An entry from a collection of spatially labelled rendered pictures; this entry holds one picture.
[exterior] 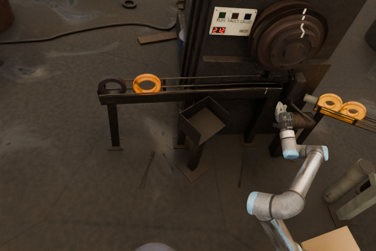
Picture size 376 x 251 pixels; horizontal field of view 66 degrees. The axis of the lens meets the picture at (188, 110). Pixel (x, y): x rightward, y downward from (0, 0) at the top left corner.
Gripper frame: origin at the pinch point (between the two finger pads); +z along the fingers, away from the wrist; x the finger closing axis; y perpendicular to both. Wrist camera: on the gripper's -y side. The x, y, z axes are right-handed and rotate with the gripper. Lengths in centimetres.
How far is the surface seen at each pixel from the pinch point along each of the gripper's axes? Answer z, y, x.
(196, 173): -33, -67, 47
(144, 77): 20, -4, 90
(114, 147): -8, -75, 113
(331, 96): 5.3, 1.3, -39.6
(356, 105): -3, 6, -53
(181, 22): 143, -99, 45
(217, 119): -6.4, -12.8, 39.9
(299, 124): -6.4, -25.6, -27.3
